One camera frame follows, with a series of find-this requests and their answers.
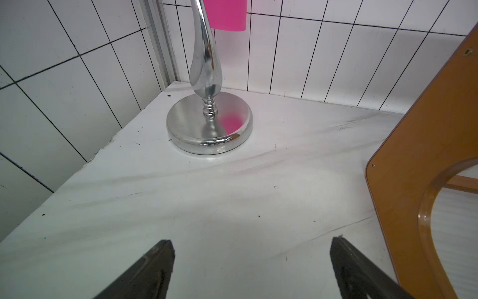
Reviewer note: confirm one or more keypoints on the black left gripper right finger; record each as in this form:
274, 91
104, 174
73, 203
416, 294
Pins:
358, 277

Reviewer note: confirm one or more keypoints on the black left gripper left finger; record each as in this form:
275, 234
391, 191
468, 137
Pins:
147, 278

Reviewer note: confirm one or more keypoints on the chrome stand with pink ornaments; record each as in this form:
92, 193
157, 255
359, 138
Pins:
209, 121

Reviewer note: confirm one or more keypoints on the wooden two-tier shelf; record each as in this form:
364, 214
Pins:
434, 141

